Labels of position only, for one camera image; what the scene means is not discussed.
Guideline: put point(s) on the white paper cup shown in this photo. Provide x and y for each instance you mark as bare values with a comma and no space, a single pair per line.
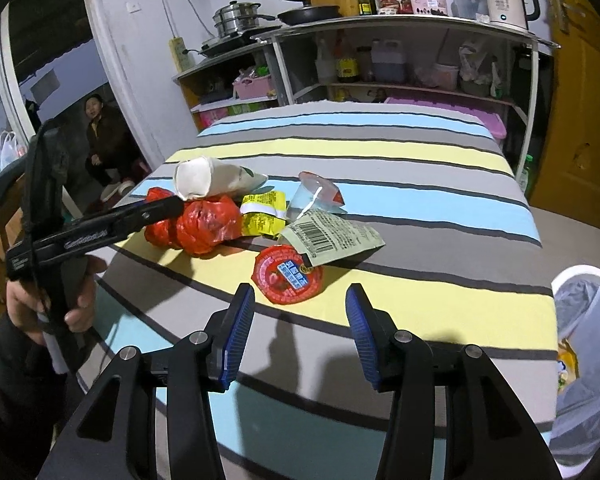
203,177

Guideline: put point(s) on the induction cooker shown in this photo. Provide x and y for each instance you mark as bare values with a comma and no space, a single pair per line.
217,46

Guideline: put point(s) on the white metal shelf rack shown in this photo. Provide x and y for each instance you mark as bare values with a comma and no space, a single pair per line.
427,40

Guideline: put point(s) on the grey bin liner bag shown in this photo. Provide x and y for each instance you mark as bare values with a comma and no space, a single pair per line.
585,359

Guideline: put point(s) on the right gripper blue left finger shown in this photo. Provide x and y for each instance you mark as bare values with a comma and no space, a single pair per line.
230,330

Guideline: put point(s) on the yellow wooden door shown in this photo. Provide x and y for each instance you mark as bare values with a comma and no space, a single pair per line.
569,175

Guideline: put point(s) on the pink lid storage box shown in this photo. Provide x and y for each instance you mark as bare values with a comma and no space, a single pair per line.
491,120

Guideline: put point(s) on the grey barcode packet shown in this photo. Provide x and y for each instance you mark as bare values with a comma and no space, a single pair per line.
321,238

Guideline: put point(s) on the seated person in background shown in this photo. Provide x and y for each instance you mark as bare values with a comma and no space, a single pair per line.
114,160

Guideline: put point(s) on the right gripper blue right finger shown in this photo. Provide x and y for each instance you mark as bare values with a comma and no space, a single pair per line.
372,331

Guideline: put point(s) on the wooden side shelf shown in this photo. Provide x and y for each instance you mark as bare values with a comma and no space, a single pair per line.
208,86

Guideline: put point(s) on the clear plastic container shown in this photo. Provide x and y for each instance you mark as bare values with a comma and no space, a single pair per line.
476,10

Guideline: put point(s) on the green bottle on floor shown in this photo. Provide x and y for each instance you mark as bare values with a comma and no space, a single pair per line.
527,175

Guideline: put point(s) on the blue liquid jug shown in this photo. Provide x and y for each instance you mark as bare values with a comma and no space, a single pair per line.
388,61

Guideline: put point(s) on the pink utensil holder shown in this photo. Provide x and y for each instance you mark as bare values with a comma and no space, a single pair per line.
429,7

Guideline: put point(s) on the yellow red barcode wrapper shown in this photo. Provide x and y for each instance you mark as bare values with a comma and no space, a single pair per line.
264,214

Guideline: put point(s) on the clear plastic cup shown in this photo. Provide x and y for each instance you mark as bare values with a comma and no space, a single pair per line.
314,192

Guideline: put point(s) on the steel steamer pot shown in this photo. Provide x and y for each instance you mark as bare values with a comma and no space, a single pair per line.
239,16

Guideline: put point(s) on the red round lid cup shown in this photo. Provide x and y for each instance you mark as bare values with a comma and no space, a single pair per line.
283,278

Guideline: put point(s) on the pink basket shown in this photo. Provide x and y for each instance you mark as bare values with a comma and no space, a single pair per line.
246,88

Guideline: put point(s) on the operator left hand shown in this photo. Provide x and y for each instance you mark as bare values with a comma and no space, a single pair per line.
23,303

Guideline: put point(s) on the red lid jar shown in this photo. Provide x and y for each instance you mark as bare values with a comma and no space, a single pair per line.
388,7

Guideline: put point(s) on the wall power strip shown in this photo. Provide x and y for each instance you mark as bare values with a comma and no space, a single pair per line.
180,54

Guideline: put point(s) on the striped tablecloth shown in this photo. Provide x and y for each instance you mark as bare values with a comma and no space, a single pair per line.
417,205

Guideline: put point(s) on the white trash bin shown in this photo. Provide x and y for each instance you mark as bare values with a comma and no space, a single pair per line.
587,359

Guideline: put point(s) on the red plastic bag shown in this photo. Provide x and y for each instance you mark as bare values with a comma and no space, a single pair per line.
204,224

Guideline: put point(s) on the black frying pan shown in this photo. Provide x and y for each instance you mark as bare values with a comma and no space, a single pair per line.
308,13

